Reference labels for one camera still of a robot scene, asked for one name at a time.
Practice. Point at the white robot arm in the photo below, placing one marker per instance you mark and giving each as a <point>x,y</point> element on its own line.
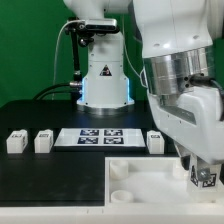
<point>177,50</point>

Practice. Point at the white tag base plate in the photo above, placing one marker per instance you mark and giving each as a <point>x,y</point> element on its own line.
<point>100,137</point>

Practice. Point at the white square tabletop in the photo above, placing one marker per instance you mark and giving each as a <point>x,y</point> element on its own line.
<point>156,180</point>

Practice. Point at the camera on black stand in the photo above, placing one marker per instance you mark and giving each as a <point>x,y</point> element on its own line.
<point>81,33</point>

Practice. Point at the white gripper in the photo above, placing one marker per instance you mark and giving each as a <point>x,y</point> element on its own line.
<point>196,122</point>

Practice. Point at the white L-shaped obstacle wall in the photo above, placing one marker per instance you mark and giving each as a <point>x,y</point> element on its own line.
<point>135,213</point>

